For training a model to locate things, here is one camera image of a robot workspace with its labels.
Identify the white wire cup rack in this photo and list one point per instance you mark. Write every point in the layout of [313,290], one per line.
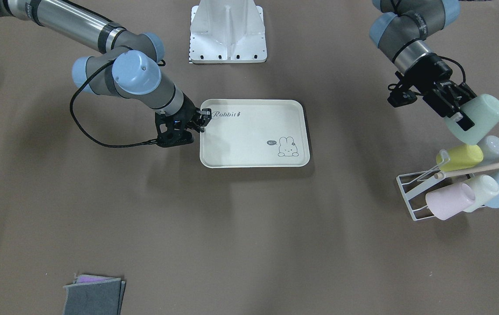
[414,186]

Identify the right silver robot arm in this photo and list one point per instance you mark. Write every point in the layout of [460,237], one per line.
[128,66]

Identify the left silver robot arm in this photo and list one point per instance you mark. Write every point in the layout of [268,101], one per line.
[400,33]

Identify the grey folded cloth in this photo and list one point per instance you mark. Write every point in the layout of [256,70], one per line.
[94,295]

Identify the cream white cup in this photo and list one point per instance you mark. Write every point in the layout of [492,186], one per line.
[485,189]

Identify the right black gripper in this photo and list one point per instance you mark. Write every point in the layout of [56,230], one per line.
[191,118]

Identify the grey cup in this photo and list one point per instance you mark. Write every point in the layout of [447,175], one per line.
[489,146]

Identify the pink cup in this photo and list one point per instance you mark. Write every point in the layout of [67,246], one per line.
[448,201]

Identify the yellow cup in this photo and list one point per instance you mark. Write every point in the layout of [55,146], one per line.
[461,157]

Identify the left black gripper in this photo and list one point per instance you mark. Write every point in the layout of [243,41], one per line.
[430,74]

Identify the cream rabbit tray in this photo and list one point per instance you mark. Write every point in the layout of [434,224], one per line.
[254,133]

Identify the green cup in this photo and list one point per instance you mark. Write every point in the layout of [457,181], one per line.
[483,110]

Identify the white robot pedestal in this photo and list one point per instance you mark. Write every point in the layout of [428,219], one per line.
[227,31]

